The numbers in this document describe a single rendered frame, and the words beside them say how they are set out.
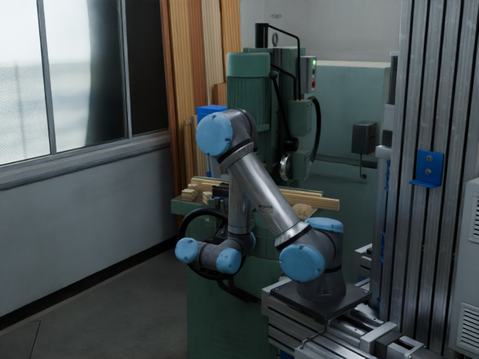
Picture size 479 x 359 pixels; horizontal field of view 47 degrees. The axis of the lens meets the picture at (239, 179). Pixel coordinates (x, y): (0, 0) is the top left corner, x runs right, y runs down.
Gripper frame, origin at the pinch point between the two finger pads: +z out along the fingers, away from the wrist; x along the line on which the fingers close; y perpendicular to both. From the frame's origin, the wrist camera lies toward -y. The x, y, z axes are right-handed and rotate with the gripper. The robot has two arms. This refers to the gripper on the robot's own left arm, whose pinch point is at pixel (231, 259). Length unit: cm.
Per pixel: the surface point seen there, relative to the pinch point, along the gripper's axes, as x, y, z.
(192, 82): -123, -120, 128
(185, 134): -111, -79, 120
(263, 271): 2.4, 0.2, 27.6
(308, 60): 0, -92, 25
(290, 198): 6.0, -31.3, 27.6
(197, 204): -28.3, -19.2, 15.0
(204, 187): -34, -29, 27
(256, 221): -1.7, -17.8, 17.1
